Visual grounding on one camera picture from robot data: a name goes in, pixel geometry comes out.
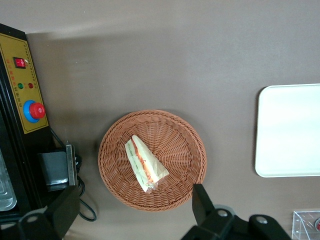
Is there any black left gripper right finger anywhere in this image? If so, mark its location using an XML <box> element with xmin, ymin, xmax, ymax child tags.
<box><xmin>180</xmin><ymin>183</ymin><xmax>292</xmax><ymax>240</ymax></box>

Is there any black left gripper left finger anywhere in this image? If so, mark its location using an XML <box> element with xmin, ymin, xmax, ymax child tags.
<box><xmin>18</xmin><ymin>184</ymin><xmax>81</xmax><ymax>240</ymax></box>

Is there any plastic-wrapped triangle sandwich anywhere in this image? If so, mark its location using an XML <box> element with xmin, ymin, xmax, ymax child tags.
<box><xmin>124</xmin><ymin>134</ymin><xmax>169</xmax><ymax>194</ymax></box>

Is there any round brown wicker basket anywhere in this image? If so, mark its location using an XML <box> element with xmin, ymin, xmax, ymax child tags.
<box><xmin>97</xmin><ymin>109</ymin><xmax>208</xmax><ymax>213</ymax></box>

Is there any white rectangular plastic tray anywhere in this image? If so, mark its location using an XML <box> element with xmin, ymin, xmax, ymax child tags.
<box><xmin>254</xmin><ymin>83</ymin><xmax>320</xmax><ymax>179</ymax></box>

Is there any black rectangular box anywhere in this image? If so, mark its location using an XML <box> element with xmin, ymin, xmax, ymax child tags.
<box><xmin>37</xmin><ymin>148</ymin><xmax>70</xmax><ymax>193</ymax></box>

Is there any silver metal pan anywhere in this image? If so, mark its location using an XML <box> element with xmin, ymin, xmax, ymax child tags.
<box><xmin>0</xmin><ymin>147</ymin><xmax>18</xmax><ymax>213</ymax></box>

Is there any grey metal plate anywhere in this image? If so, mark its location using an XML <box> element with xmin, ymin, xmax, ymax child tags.
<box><xmin>65</xmin><ymin>143</ymin><xmax>77</xmax><ymax>187</ymax></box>

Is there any black machine with yellow panel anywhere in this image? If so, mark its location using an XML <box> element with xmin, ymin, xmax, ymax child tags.
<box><xmin>0</xmin><ymin>22</ymin><xmax>57</xmax><ymax>240</ymax></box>

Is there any clear acrylic box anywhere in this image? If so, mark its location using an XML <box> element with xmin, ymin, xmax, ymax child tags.
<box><xmin>291</xmin><ymin>210</ymin><xmax>320</xmax><ymax>240</ymax></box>

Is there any red emergency stop button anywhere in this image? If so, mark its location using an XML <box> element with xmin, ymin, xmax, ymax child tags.
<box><xmin>23</xmin><ymin>99</ymin><xmax>46</xmax><ymax>123</ymax></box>

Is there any red rocker power switch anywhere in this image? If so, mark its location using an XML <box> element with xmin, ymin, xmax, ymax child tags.
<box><xmin>13</xmin><ymin>56</ymin><xmax>28</xmax><ymax>70</ymax></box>

